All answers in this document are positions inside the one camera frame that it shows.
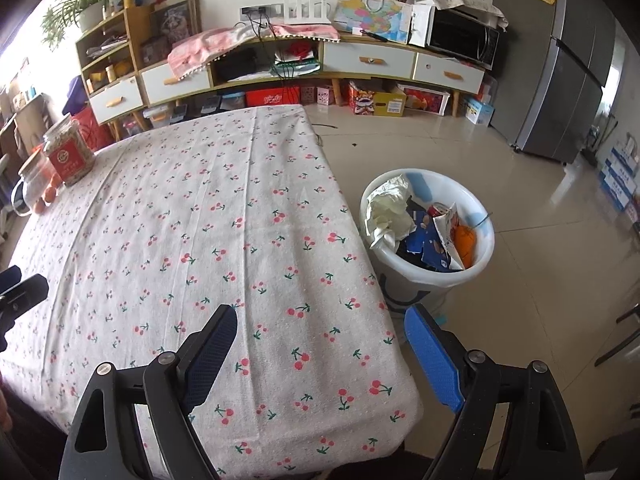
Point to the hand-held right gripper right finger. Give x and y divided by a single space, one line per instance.
432 355

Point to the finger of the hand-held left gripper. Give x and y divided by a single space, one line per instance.
9 279
25 297

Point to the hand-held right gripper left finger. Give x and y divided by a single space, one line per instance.
210 360

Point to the white plastic bin blue print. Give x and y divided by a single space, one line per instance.
430 285

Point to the blue almond snack box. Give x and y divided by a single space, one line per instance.
425 240

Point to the white nut snack wrapper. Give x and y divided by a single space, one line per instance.
447 240

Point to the orange peel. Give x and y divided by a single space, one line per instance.
466 242

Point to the cream tissue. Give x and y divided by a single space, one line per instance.
387 225

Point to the white tissue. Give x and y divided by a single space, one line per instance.
395 187

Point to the glass jar orange lid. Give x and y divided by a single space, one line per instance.
32 182

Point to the plastic jar red label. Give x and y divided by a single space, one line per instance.
67 155

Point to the cherry print tablecloth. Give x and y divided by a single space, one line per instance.
200 220

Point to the brown cardboard box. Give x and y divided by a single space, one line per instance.
25 125

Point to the black chair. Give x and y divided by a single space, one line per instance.
625 340

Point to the purple bag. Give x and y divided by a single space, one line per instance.
75 97

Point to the white cabinet drawer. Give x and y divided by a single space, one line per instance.
447 74
160 85
367 60
115 100

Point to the blue and white box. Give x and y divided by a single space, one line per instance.
479 110

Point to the red box in clear bin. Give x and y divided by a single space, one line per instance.
425 100

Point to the mop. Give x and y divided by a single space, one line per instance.
592 150

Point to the colourful printed carton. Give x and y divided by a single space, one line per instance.
375 100

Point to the stack of blue white cartons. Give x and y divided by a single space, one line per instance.
622 175

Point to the red gift carton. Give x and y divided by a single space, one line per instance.
270 97

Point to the wooden cabinet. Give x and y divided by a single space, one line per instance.
135 35

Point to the pink small boxes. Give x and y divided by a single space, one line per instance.
317 95

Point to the black electronics box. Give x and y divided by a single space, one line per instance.
240 66

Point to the green and white bag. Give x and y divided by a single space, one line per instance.
297 66

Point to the framed picture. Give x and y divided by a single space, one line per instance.
175 20

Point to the pink cloth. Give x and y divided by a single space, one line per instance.
220 45

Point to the black microwave oven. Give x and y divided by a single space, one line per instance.
462 37

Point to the grey refrigerator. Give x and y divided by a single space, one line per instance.
565 60

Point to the map print bag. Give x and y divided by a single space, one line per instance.
370 15

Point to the white picket rack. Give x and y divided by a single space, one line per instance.
305 12

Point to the wall power strip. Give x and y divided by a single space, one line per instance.
260 11

